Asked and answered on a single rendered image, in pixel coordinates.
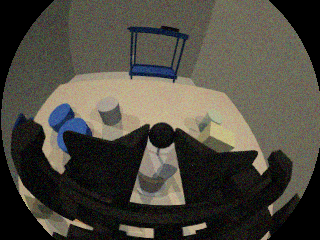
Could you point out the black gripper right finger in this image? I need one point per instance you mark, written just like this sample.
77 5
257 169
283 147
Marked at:
200 166

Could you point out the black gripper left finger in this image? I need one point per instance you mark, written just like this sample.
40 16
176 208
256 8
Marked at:
123 156

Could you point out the pale yellow block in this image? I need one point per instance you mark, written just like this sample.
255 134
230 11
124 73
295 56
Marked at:
37 209
218 138

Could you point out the blue short cylinder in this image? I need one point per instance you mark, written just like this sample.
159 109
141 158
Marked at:
76 125
60 116

